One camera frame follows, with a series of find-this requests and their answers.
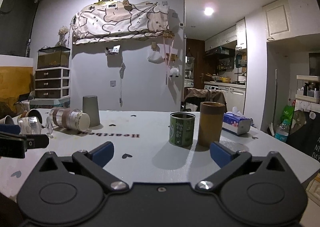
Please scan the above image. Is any white drawer cabinet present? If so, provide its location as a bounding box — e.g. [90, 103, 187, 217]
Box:
[34, 67, 71, 100]

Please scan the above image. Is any clear striped jar lying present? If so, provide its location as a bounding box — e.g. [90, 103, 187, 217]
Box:
[49, 107, 91, 132]

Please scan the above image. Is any dried flowers vase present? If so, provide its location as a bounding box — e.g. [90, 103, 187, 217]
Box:
[55, 26, 69, 46]

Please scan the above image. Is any white bag on wall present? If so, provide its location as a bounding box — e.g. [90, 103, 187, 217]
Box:
[147, 48, 164, 64]

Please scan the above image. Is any clear plastic cup lying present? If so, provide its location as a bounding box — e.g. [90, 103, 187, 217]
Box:
[17, 116, 42, 135]

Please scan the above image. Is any water bottle on floor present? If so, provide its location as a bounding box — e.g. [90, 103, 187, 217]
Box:
[274, 119, 290, 142]

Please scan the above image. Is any patterned cloth wall hanging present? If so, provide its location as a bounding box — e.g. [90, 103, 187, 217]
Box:
[71, 0, 170, 45]

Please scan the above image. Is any beige paper cup lying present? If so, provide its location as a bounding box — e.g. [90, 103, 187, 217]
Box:
[0, 115, 15, 125]

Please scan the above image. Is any glass fish tank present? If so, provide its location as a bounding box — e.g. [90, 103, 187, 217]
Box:
[37, 46, 71, 69]

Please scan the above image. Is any white shelf rack with bottles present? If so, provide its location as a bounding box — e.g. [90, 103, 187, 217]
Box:
[296, 75, 319, 104]

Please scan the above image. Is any tall brown bamboo cup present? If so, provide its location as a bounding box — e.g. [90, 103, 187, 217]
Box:
[197, 102, 226, 147]

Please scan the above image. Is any chair with draped cloth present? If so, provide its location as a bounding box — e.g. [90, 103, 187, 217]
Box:
[183, 88, 227, 112]

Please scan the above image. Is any grey upside-down cup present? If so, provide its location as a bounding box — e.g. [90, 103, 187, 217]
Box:
[82, 95, 100, 127]

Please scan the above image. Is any clear glass lying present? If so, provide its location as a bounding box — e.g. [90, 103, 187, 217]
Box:
[46, 117, 53, 138]

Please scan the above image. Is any tissue pack blue white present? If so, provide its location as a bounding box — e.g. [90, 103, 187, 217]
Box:
[222, 107, 252, 135]

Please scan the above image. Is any black chalkboard sign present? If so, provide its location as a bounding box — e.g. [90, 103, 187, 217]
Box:
[286, 110, 320, 161]

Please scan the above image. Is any green plastic bag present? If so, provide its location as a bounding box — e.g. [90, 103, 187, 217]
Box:
[280, 105, 295, 123]

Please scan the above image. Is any white plush toy hanging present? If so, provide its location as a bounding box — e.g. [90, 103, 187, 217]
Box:
[169, 67, 180, 78]

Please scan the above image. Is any green tin can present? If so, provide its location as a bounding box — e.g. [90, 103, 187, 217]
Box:
[169, 112, 195, 147]

